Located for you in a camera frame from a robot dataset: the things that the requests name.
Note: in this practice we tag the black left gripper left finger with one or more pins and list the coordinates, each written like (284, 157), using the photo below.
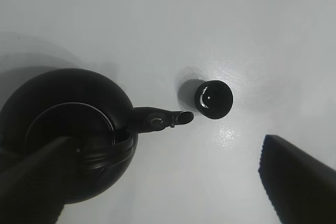
(35, 187)

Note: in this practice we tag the black round teapot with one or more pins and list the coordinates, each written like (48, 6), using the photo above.
(91, 109)

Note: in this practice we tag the small black teacup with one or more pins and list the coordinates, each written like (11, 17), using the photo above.
(213, 99)

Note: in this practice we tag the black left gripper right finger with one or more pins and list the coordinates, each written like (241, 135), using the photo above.
(300, 188)

